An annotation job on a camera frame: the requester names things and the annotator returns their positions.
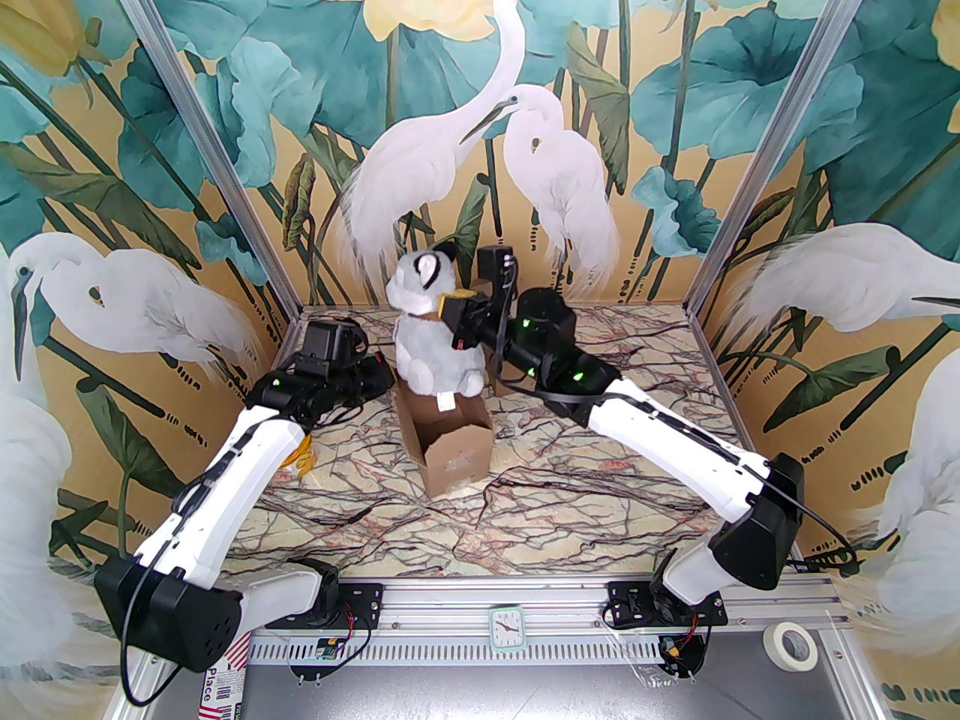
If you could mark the grey white plush animal toy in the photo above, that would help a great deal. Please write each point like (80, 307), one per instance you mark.
(427, 342)

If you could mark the brown cardboard box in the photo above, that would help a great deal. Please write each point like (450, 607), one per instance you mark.
(457, 462)

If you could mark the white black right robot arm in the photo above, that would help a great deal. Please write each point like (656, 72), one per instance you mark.
(675, 439)

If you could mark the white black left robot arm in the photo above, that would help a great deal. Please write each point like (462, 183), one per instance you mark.
(217, 477)

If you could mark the yellow plastic item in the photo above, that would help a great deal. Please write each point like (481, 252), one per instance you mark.
(302, 462)

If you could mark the small circuit board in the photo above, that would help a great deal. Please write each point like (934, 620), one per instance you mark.
(327, 646)
(682, 653)

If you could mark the white square alarm clock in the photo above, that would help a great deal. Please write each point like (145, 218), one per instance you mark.
(506, 629)

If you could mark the white red printed label card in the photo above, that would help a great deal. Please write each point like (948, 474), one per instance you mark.
(221, 687)

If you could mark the white masking tape roll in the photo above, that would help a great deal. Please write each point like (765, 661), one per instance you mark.
(771, 649)

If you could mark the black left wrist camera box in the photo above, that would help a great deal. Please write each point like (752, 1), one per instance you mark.
(330, 338)

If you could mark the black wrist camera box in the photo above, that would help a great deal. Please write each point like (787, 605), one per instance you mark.
(495, 267)
(330, 338)

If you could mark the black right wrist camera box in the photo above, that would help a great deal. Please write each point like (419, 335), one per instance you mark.
(495, 267)

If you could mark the aluminium front frame rail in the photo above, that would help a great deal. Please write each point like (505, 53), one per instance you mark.
(450, 604)

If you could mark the aluminium frame post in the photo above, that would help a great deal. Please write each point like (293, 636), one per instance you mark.
(208, 139)
(769, 139)

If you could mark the aluminium side frame rail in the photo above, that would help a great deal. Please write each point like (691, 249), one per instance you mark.
(862, 672)

